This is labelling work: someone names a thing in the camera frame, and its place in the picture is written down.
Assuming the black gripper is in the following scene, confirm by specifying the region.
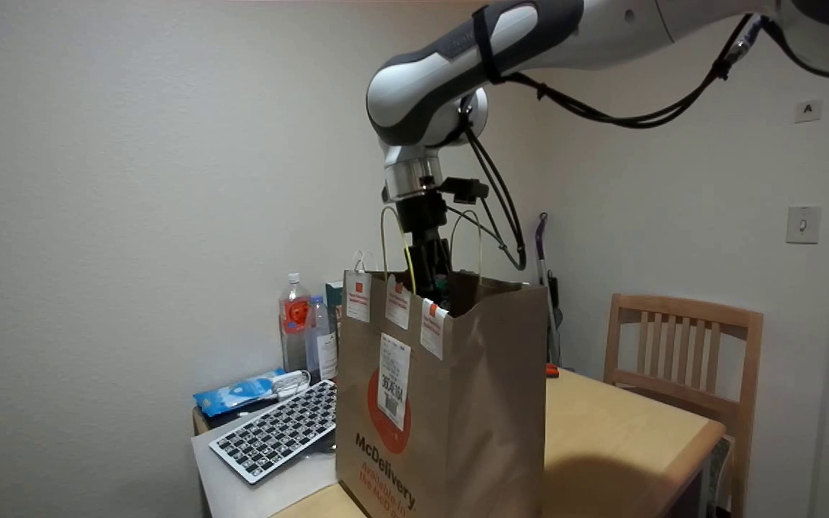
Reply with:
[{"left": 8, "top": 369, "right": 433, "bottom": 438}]
[{"left": 396, "top": 186, "right": 458, "bottom": 296}]

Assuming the brown paper bag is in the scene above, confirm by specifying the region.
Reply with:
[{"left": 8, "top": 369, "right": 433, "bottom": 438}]
[{"left": 335, "top": 202, "right": 554, "bottom": 518}]

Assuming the clear plastic bottle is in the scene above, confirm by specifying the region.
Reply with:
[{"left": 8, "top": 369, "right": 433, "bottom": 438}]
[{"left": 308, "top": 294, "right": 335, "bottom": 384}]

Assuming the dark pole with red base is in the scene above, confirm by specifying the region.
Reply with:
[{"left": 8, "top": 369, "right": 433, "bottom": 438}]
[{"left": 534, "top": 211, "right": 564, "bottom": 384}]

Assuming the red label plastic bottle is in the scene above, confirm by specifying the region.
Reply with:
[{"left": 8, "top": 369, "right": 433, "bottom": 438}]
[{"left": 276, "top": 270, "right": 318, "bottom": 374}]

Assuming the blue tissue pack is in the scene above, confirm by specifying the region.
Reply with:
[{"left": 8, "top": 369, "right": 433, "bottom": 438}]
[{"left": 193, "top": 369, "right": 311, "bottom": 425}]

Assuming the black white keyboard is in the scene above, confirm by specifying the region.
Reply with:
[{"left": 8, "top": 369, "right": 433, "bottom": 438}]
[{"left": 209, "top": 376, "right": 341, "bottom": 487}]

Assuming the wooden chair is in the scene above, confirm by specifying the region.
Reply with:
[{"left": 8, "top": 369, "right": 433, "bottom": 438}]
[{"left": 601, "top": 290, "right": 765, "bottom": 518}]

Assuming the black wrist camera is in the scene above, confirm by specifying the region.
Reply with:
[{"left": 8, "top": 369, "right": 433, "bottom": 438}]
[{"left": 437, "top": 175, "right": 492, "bottom": 205}]

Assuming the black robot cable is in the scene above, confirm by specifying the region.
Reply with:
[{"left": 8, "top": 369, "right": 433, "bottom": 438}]
[{"left": 453, "top": 12, "right": 829, "bottom": 274}]

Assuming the white light switch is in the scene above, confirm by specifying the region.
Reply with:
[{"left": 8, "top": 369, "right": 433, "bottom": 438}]
[{"left": 783, "top": 205, "right": 825, "bottom": 248}]

